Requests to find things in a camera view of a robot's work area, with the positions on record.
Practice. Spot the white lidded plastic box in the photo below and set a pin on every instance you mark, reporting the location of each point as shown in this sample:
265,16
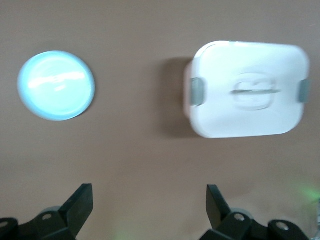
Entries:
250,122

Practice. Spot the grey box latch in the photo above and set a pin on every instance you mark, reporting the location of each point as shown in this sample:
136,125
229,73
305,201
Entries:
198,91
305,91

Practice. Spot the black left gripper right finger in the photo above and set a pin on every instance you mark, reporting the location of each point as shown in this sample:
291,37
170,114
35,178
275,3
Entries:
225,225

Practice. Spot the light blue round plate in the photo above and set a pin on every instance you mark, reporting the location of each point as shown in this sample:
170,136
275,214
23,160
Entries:
56,86

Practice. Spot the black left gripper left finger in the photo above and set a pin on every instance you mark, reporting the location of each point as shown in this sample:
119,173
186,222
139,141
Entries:
62,220

